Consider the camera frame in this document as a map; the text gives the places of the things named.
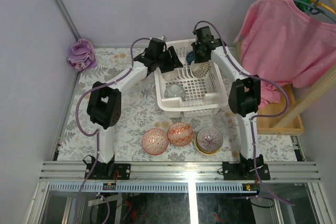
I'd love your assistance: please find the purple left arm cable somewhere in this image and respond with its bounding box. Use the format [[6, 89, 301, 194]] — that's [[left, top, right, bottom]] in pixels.
[[76, 37, 152, 137]]

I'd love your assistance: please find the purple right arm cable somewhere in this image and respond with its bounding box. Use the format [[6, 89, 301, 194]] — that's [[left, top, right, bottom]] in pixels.
[[193, 20, 296, 206]]

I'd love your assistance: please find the purple striped bowl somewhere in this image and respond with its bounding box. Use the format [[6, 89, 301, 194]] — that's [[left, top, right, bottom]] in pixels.
[[196, 126, 224, 152]]

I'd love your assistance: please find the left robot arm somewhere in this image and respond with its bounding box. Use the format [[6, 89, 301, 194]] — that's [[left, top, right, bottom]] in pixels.
[[87, 38, 183, 179]]

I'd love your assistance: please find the red eye pattern bowl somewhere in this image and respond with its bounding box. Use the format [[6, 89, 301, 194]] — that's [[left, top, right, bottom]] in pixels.
[[141, 128, 169, 155]]

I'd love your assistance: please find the purple folded cloth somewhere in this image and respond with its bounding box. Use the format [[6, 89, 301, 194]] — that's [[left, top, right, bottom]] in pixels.
[[67, 38, 98, 72]]

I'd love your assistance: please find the aluminium mounting rail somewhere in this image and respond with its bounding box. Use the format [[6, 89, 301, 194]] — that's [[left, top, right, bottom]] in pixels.
[[39, 161, 322, 183]]

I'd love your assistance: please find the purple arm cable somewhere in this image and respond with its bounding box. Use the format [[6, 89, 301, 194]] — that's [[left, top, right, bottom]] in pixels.
[[76, 37, 152, 137], [193, 20, 296, 206]]

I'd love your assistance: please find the white plastic dish rack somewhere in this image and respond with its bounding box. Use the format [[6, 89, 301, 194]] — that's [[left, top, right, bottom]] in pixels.
[[154, 39, 228, 118]]

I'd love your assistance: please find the pink t-shirt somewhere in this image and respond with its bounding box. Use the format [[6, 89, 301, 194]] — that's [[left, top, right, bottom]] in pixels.
[[235, 0, 335, 107]]

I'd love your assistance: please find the green clothes hanger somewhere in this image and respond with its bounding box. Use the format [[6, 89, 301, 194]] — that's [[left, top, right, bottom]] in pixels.
[[293, 0, 335, 19]]

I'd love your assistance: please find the brown checker pattern bowl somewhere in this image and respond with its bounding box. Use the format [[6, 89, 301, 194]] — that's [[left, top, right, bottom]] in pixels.
[[190, 61, 211, 78]]

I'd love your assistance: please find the floral table mat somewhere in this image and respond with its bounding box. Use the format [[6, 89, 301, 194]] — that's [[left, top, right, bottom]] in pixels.
[[62, 47, 300, 162]]

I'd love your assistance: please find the yellow rimmed bottom bowl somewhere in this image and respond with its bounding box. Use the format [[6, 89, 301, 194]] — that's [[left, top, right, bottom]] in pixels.
[[194, 142, 221, 156]]

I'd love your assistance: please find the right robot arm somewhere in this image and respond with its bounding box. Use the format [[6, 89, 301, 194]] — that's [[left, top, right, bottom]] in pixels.
[[192, 26, 264, 179]]

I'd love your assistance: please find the blue triangle pattern bowl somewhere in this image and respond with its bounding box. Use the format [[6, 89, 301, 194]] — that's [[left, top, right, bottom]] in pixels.
[[186, 51, 195, 65]]

